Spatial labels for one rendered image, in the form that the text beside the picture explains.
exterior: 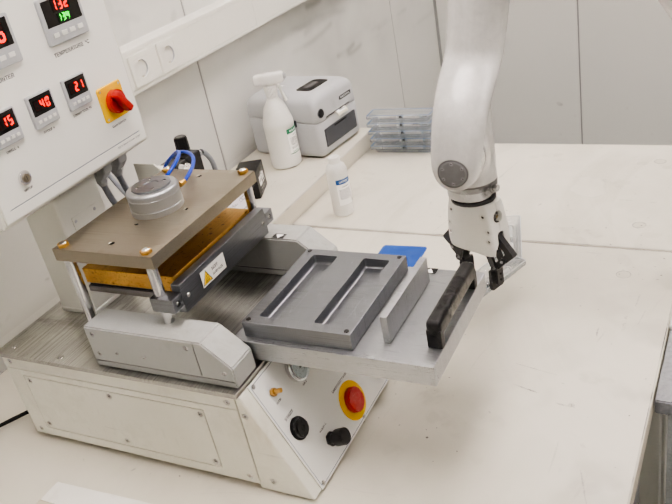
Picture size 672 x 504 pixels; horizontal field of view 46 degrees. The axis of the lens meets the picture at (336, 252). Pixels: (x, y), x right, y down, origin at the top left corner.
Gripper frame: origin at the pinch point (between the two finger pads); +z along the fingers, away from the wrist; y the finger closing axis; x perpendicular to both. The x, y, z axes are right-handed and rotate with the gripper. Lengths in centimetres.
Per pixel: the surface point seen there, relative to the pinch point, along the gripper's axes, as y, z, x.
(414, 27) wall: 148, 4, -143
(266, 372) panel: -0.6, -9.0, 46.8
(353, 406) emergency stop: -3.6, 3.4, 35.7
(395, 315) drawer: -15.4, -16.9, 34.6
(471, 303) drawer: -18.4, -13.5, 23.5
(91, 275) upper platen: 25, -22, 57
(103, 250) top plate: 17, -28, 56
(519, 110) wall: 125, 50, -177
